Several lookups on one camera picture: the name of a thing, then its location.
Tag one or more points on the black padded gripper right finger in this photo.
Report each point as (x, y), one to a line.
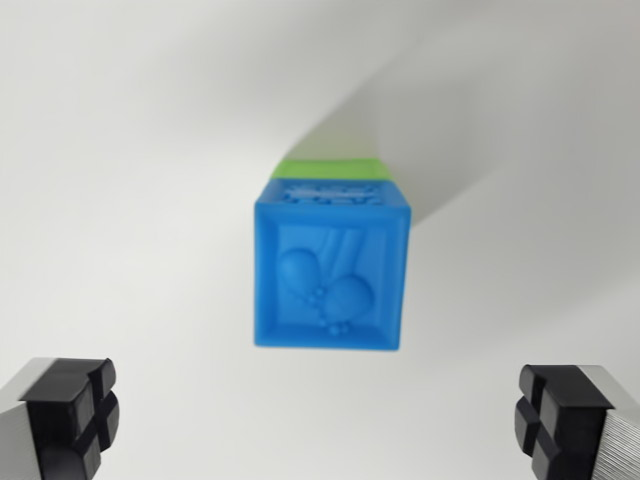
(570, 415)

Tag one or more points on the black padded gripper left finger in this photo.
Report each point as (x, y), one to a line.
(55, 415)

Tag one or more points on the blue rubber embossed toy cube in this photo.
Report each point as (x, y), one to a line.
(330, 280)

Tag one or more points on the green rubber embossed toy cube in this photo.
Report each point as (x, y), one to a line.
(330, 169)

